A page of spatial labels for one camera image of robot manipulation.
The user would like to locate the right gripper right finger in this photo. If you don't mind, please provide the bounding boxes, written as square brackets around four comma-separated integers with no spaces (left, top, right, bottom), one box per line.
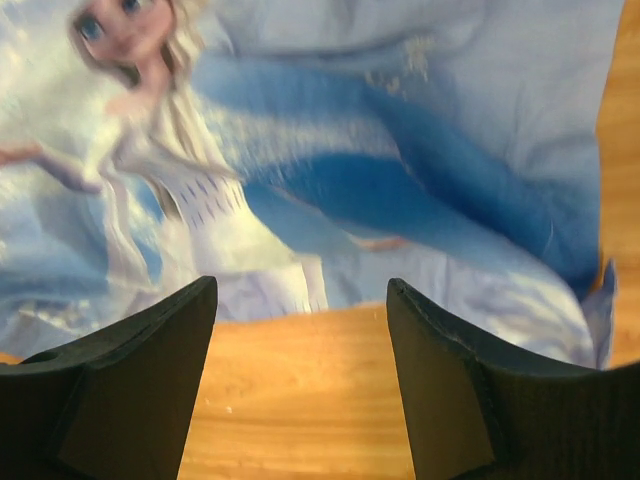
[386,279,639,479]

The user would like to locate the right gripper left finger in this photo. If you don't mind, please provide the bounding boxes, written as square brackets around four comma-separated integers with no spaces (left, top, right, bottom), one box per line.
[1,277,217,479]

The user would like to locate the blue pink snowflake pillowcase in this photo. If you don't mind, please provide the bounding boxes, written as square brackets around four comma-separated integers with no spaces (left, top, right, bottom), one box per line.
[1,1,623,369]

